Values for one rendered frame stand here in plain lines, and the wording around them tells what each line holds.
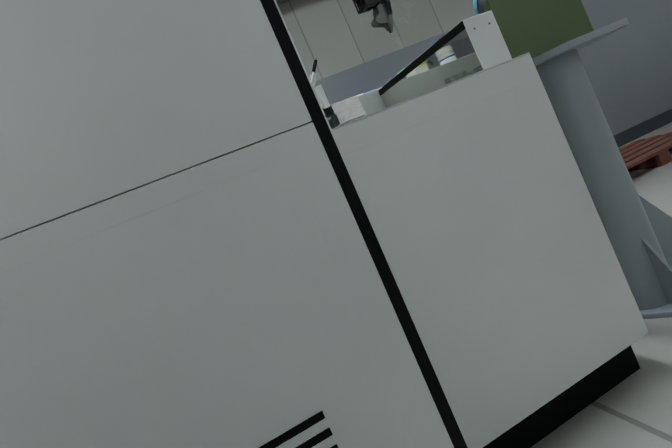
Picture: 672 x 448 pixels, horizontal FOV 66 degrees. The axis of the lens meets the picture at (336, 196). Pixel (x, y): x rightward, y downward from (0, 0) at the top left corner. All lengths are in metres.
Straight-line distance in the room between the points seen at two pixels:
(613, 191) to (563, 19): 0.51
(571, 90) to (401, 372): 1.04
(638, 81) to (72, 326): 5.52
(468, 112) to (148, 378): 0.84
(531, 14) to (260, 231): 1.08
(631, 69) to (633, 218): 4.20
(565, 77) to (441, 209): 0.68
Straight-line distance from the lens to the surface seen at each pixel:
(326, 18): 4.64
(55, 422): 0.83
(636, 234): 1.72
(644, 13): 6.13
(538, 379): 1.29
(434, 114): 1.17
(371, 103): 1.80
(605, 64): 5.67
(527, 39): 1.58
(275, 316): 0.81
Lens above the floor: 0.70
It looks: 1 degrees down
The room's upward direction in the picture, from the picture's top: 23 degrees counter-clockwise
